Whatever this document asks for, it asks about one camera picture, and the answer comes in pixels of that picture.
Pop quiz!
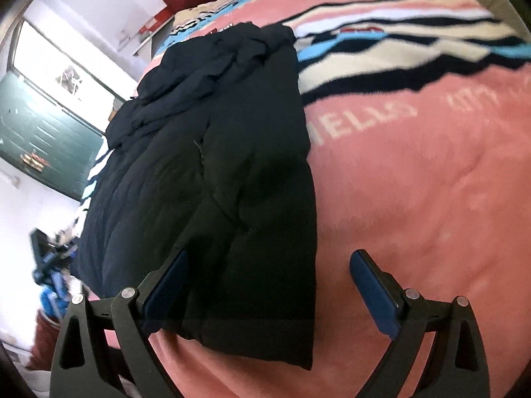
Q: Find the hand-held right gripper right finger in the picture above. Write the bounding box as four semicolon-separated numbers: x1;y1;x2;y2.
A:
349;249;487;398

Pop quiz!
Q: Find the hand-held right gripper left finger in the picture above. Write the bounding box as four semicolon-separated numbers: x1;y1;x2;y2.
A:
50;249;192;398

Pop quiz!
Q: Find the black jacket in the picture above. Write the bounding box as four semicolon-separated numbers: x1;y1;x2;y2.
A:
75;22;318;371

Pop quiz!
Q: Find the person's left forearm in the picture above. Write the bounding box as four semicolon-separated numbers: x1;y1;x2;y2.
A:
24;311;71;371

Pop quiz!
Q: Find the pink striped printed blanket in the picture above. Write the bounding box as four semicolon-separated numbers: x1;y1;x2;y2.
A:
72;0;531;398

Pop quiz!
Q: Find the green door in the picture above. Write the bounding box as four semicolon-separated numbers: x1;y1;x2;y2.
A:
0;70;105;202

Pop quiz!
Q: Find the red wall box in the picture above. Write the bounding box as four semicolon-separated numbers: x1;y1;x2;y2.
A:
138;6;173;36

